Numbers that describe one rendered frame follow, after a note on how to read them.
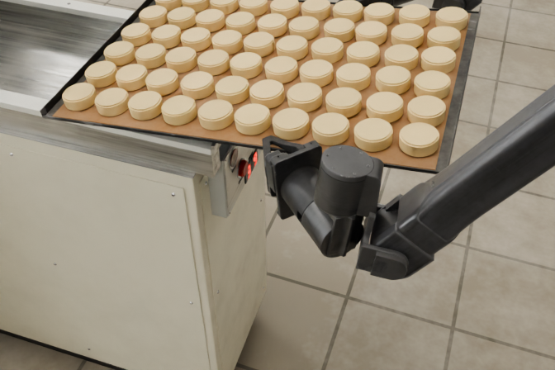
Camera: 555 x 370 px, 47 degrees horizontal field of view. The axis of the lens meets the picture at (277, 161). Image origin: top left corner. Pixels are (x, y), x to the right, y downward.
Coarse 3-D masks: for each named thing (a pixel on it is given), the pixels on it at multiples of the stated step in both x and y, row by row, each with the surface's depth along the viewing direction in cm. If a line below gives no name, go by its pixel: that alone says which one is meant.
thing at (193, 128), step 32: (288, 32) 107; (320, 32) 106; (128, 64) 105; (384, 64) 97; (416, 96) 90; (448, 96) 89; (160, 128) 91; (192, 128) 90; (224, 128) 89; (352, 128) 86; (384, 160) 81; (416, 160) 80
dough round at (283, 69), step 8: (280, 56) 98; (272, 64) 96; (280, 64) 96; (288, 64) 96; (296, 64) 96; (272, 72) 95; (280, 72) 95; (288, 72) 95; (296, 72) 96; (280, 80) 95; (288, 80) 96
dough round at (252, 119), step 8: (248, 104) 90; (256, 104) 89; (240, 112) 88; (248, 112) 88; (256, 112) 88; (264, 112) 88; (240, 120) 87; (248, 120) 87; (256, 120) 87; (264, 120) 87; (240, 128) 87; (248, 128) 87; (256, 128) 87; (264, 128) 87
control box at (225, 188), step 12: (228, 156) 103; (240, 156) 110; (252, 156) 117; (228, 168) 105; (252, 168) 118; (216, 180) 105; (228, 180) 106; (240, 180) 113; (216, 192) 107; (228, 192) 108; (216, 204) 109; (228, 204) 109
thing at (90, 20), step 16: (0, 0) 128; (16, 0) 126; (32, 0) 125; (48, 0) 125; (64, 0) 125; (0, 16) 131; (16, 16) 129; (32, 16) 128; (48, 16) 126; (64, 16) 125; (80, 16) 124; (96, 16) 122; (112, 16) 121; (128, 16) 121; (80, 32) 127; (96, 32) 125; (112, 32) 124
